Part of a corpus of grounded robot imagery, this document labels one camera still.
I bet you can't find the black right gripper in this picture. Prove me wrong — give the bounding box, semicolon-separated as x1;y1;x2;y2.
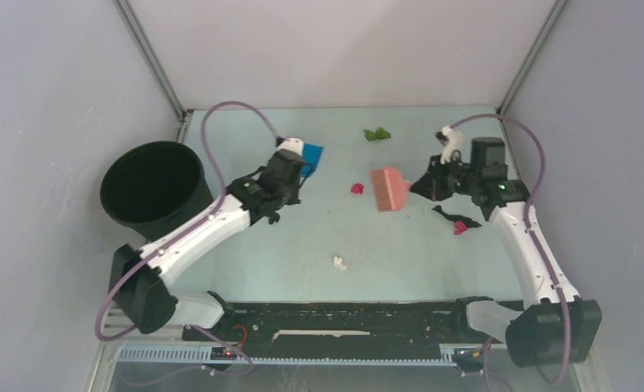
411;153;480;202

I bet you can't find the pink hand brush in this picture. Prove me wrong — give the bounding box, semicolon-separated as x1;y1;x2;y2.
370;167;412;212

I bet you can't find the blue dustpan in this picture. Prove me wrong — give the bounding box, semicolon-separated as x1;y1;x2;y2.
300;143;324;178

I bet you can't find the pink paper scrap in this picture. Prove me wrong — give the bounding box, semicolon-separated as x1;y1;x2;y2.
454;220;469;235
350;183;365;195

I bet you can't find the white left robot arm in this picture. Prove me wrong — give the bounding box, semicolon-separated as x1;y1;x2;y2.
104;148;308;341

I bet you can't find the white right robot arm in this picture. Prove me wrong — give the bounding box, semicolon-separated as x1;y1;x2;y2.
411;137;602;368

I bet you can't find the black paper scrap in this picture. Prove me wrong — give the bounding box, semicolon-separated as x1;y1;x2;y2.
433;205;482;229

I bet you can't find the green paper scrap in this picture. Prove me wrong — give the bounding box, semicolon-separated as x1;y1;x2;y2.
363;127;392;141

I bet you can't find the white paper scrap lower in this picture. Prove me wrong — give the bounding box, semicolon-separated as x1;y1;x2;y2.
333;256;348;270

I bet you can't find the black plastic bin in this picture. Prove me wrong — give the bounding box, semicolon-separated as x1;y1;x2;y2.
100;141;215;242

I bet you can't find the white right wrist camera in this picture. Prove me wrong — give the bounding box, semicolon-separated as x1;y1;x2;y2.
436;126;464;165

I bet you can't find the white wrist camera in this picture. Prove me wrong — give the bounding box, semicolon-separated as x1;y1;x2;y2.
436;126;464;165
276;137;305;156

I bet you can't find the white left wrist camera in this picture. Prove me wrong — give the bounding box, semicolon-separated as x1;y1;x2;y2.
276;137;305;156

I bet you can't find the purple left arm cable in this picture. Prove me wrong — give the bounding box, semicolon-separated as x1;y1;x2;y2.
94;100;287;377

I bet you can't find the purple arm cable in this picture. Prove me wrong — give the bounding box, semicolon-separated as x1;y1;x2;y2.
94;100;287;377
451;114;571;386

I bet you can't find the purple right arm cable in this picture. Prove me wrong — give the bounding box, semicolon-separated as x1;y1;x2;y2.
451;114;571;386

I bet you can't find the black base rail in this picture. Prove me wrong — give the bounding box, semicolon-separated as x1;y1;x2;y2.
211;301;486;362

